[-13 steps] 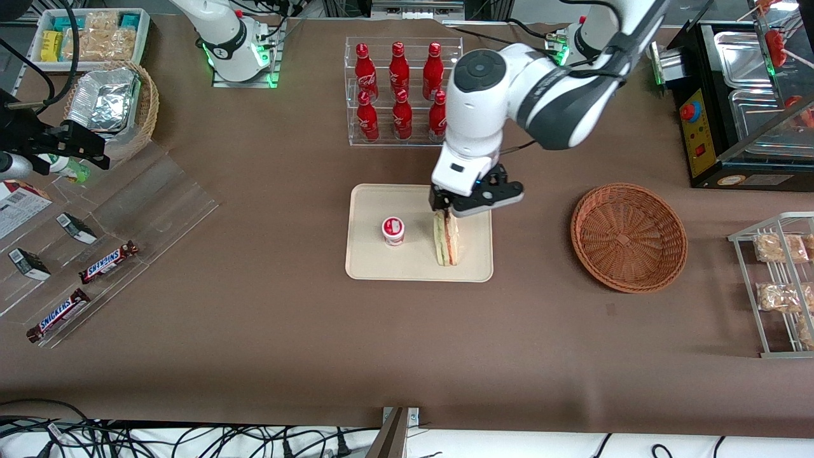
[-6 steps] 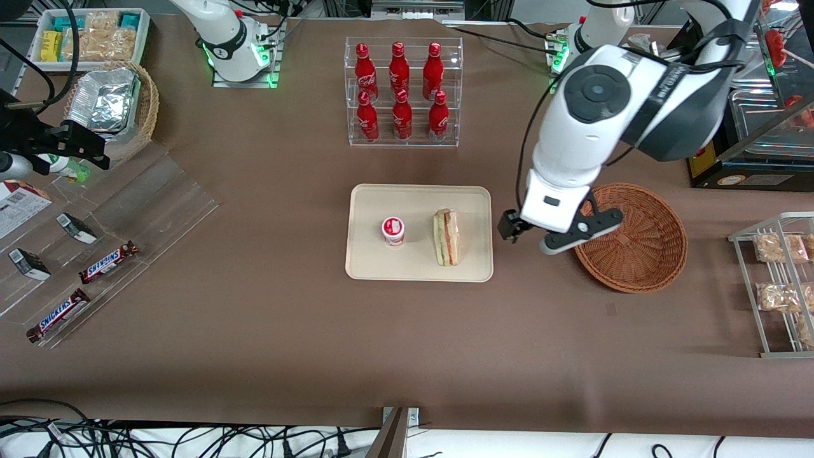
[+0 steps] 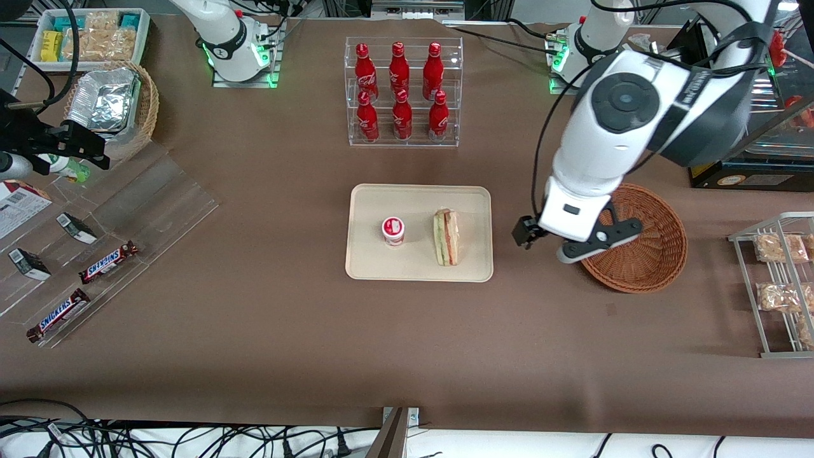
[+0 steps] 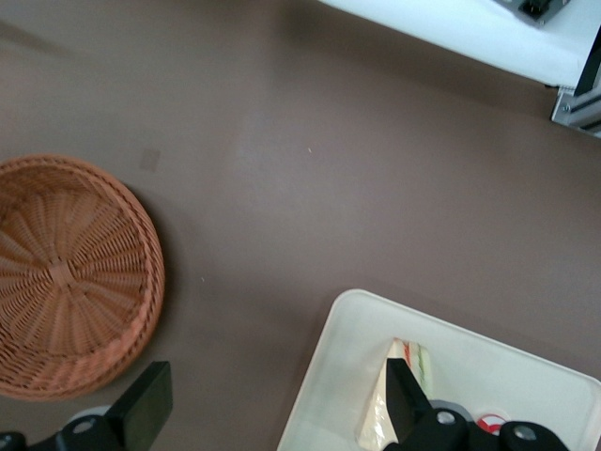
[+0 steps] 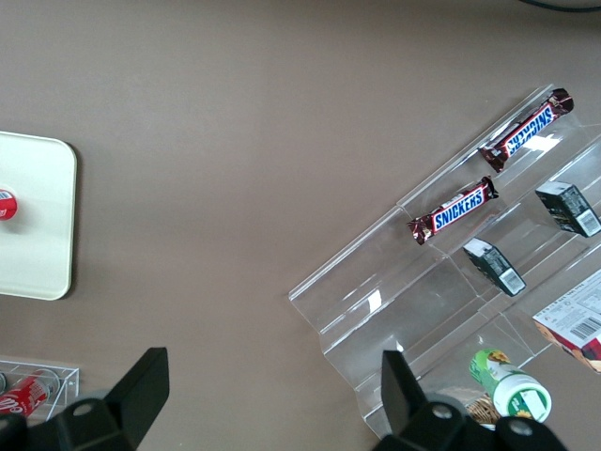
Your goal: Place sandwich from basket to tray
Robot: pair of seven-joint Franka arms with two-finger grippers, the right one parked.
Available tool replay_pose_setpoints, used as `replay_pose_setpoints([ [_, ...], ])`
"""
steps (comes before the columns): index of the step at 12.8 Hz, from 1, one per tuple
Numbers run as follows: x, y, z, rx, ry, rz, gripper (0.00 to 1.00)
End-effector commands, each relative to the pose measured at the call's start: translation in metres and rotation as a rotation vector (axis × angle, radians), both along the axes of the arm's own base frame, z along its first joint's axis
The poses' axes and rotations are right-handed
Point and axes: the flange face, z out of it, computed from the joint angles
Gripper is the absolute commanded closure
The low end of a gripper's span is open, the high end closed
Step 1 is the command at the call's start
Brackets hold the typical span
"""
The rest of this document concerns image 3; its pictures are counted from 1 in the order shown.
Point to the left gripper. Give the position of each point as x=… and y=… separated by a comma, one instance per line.
x=527, y=231

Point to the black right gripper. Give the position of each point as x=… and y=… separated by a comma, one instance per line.
x=25, y=135

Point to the triangle sandwich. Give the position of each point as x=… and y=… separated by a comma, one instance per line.
x=446, y=238

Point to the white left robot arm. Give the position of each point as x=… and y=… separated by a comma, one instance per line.
x=620, y=102

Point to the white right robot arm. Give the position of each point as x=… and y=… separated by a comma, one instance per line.
x=222, y=38

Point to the light wicker basket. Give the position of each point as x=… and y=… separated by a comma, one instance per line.
x=147, y=108

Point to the beige plastic tray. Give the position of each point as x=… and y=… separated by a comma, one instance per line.
x=413, y=261

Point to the brown wicker basket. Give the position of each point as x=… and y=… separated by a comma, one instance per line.
x=655, y=254

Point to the green bottle white cap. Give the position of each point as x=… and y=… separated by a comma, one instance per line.
x=73, y=172

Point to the silver foil container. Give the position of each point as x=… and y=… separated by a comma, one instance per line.
x=102, y=102

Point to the white carton with barcode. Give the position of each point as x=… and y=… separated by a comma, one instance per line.
x=19, y=210

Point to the small black box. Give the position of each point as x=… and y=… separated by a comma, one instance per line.
x=77, y=229
x=28, y=264

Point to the clear acrylic stepped display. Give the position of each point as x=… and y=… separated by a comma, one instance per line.
x=159, y=197

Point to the yellow snack packet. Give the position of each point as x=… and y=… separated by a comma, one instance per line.
x=51, y=46

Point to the clear bag of crackers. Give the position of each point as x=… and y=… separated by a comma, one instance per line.
x=102, y=46
x=102, y=21

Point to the brown Snickers bar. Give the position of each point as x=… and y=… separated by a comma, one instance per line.
x=108, y=263
x=58, y=315

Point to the teal snack packet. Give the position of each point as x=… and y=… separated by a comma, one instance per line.
x=130, y=21
x=67, y=23

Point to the red white yogurt cup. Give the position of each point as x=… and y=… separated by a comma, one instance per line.
x=393, y=232

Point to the clear acrylic bottle rack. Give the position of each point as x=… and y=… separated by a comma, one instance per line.
x=416, y=144

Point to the red cola bottle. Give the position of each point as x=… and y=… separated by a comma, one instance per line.
x=365, y=70
x=367, y=119
x=402, y=118
x=399, y=69
x=433, y=70
x=438, y=119

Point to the white plastic bin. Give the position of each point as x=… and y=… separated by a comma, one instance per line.
x=145, y=25

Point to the crumpled clear plastic wrapper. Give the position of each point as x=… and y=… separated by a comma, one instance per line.
x=641, y=41

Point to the black food warmer case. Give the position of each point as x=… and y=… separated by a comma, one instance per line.
x=750, y=180

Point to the clear bag of pastry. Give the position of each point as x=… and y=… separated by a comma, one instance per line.
x=779, y=297
x=806, y=331
x=779, y=248

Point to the red sausage skewer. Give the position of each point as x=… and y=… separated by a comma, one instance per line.
x=779, y=49

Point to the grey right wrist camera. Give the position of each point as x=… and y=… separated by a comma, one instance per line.
x=13, y=166

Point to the dark grey left wrist camera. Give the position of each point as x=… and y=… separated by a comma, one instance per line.
x=598, y=245

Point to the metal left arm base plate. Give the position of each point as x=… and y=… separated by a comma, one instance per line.
x=559, y=89

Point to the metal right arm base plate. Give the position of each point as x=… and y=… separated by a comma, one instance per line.
x=245, y=84

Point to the metal table edge bracket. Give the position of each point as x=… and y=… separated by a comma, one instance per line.
x=391, y=439

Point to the aluminium frame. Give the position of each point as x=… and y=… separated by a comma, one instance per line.
x=416, y=6

